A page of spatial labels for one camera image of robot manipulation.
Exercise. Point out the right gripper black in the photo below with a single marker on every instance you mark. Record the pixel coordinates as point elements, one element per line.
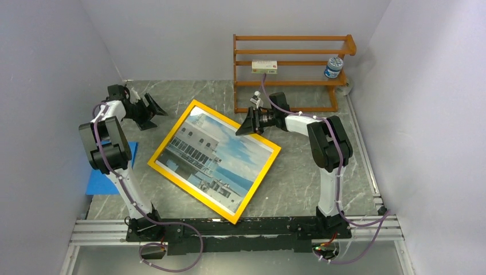
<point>251,123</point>

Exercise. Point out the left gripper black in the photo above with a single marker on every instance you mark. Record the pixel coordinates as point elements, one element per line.
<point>144,123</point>

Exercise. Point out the building and sky photo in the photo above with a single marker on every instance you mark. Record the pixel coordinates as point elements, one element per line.
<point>216,159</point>

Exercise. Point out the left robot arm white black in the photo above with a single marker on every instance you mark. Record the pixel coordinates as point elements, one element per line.
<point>108,151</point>

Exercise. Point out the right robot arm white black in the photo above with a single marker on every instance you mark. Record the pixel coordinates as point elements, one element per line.
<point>330,149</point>

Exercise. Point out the white red medicine box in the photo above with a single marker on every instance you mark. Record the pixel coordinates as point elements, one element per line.
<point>264,66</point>

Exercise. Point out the orange wooden shelf rack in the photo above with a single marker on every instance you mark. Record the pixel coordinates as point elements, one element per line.
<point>298,64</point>

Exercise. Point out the clear tape roll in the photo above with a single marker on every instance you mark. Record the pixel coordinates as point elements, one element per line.
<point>345,89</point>

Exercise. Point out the white blue jar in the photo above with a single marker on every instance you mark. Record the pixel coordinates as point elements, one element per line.
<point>333,67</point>

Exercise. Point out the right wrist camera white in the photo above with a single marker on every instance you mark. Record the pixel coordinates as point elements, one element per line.
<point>257,100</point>

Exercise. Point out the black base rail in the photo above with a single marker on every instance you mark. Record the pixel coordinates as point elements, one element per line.
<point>182,236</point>

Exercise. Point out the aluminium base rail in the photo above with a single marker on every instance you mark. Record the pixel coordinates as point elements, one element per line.
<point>113,233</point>

